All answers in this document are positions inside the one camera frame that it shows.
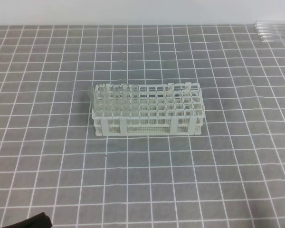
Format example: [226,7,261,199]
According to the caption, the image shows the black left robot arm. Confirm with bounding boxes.
[3,212,53,228]

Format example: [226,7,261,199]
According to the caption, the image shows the clear test tube in rack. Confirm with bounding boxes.
[131,85,139,117]

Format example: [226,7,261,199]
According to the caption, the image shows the white plastic test tube rack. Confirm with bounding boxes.
[88,82,205,136]

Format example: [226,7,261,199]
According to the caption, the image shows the grey checkered tablecloth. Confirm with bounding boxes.
[0,25,285,228]

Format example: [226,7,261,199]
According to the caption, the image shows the clear glass test tubes pile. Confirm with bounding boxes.
[254,20,285,42]

